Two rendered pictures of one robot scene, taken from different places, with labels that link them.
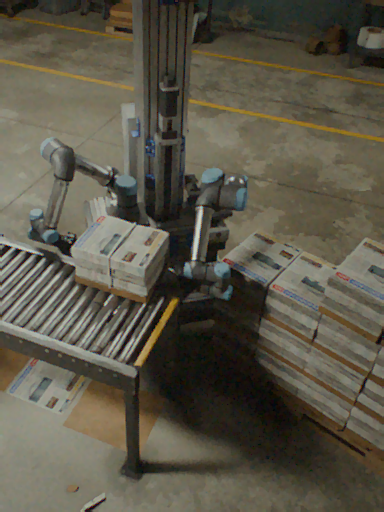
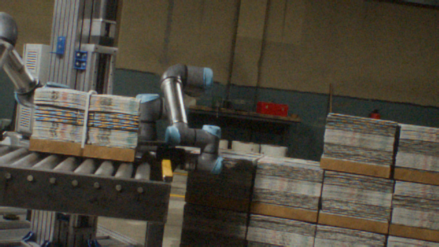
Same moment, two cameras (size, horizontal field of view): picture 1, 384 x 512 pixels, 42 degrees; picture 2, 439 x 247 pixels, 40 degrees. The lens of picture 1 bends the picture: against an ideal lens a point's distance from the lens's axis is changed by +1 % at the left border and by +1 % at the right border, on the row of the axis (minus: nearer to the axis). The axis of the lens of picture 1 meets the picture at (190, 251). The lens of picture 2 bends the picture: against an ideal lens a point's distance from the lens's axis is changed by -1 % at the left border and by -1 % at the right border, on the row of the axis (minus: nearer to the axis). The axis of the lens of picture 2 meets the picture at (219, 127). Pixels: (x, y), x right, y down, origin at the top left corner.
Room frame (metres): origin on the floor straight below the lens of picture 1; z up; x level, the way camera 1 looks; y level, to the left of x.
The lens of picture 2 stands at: (-0.48, 0.83, 1.09)
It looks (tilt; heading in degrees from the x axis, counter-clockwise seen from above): 3 degrees down; 336
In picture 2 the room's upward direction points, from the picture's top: 7 degrees clockwise
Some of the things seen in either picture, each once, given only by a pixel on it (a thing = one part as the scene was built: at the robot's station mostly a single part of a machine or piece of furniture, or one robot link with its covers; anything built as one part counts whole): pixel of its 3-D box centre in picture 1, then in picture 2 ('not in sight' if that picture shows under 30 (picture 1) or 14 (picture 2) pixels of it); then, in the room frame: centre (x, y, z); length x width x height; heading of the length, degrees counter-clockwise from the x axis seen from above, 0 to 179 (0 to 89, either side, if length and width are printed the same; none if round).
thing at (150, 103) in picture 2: (212, 181); (147, 106); (2.49, -0.10, 0.98); 0.13 x 0.12 x 0.14; 84
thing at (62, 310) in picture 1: (68, 303); (27, 163); (1.65, 0.56, 0.77); 0.47 x 0.05 x 0.05; 162
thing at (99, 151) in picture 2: (143, 277); (115, 149); (1.81, 0.22, 0.83); 0.29 x 0.16 x 0.04; 162
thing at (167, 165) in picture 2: (158, 330); (167, 169); (1.49, 0.12, 0.81); 0.43 x 0.03 x 0.02; 162
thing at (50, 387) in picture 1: (47, 384); not in sight; (1.73, 0.77, 0.00); 0.37 x 0.28 x 0.01; 72
